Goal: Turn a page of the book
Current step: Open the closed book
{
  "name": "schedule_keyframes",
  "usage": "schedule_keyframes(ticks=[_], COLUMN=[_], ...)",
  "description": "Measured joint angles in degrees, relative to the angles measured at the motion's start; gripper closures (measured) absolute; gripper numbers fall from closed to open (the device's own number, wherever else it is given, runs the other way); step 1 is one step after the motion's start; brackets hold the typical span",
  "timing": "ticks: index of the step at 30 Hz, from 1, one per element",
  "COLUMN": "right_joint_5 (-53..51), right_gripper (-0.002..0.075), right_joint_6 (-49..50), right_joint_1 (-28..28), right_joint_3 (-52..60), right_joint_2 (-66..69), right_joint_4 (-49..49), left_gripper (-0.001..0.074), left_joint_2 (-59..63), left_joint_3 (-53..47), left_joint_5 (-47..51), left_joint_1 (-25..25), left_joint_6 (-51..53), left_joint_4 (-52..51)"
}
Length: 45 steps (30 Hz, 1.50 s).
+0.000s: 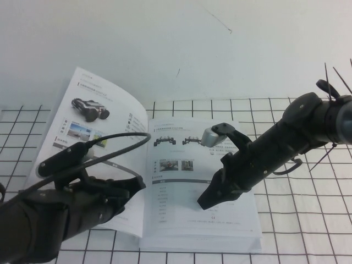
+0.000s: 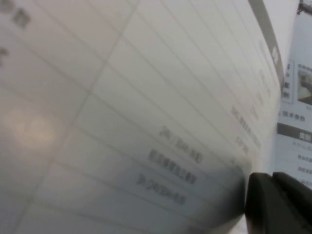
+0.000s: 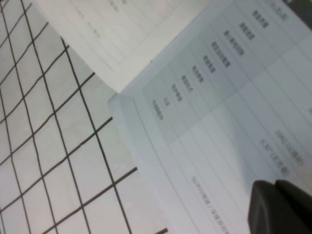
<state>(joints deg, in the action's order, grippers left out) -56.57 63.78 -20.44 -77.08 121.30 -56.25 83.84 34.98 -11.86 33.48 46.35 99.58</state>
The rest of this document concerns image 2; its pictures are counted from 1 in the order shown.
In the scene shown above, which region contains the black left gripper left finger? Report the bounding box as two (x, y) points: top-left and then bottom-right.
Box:
(244, 172), (310, 234)

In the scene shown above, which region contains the white AgileX product catalogue book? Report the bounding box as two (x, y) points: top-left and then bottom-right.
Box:
(0, 0), (312, 234)

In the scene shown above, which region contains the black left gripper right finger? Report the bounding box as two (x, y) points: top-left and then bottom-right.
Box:
(272, 172), (312, 234)

